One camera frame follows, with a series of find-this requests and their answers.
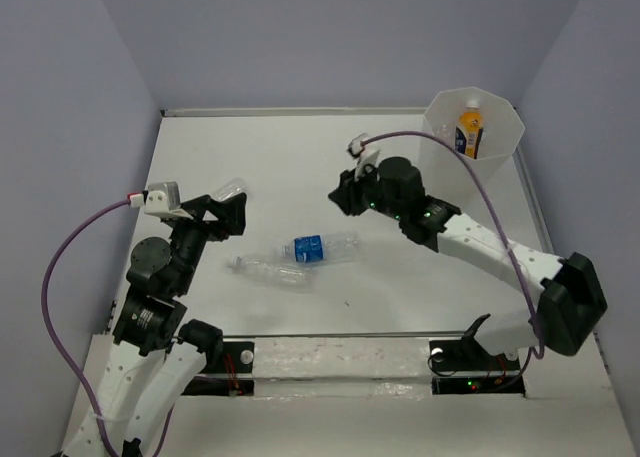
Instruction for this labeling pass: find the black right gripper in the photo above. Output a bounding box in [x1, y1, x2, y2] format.
[330, 157, 408, 220]

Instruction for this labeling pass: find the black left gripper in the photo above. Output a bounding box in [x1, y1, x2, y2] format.
[170, 191, 248, 293]

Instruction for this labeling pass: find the blue label water bottle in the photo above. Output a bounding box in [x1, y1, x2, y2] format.
[279, 232, 361, 265]

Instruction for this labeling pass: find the orange juice bottle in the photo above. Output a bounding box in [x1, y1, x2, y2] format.
[454, 99, 485, 159]

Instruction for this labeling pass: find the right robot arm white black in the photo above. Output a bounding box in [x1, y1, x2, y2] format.
[328, 157, 608, 369]

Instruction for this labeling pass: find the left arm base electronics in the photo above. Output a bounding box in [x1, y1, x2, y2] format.
[182, 341, 255, 397]

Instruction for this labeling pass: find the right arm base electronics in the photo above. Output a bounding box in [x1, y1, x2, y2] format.
[427, 340, 526, 396]

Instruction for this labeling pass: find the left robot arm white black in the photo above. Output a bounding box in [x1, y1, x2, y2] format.
[60, 182, 247, 456]

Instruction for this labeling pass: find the white octagonal bin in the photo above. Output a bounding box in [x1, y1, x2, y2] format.
[418, 87, 525, 207]

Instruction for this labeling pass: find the clear capless bottle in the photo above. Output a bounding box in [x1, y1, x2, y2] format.
[211, 178, 251, 202]

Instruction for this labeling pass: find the clear bottle white cap upper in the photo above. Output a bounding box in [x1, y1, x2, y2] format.
[226, 254, 315, 293]

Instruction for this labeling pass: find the white front cover board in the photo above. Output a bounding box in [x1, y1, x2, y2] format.
[59, 330, 621, 457]

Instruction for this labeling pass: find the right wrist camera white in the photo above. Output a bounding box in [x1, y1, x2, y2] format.
[347, 133, 380, 180]

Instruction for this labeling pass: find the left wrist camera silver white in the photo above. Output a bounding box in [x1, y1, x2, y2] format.
[144, 181, 181, 215]

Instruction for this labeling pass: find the aluminium back rail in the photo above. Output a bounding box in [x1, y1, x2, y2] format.
[160, 107, 426, 118]

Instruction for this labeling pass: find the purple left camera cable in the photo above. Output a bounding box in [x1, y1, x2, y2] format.
[40, 192, 176, 457]

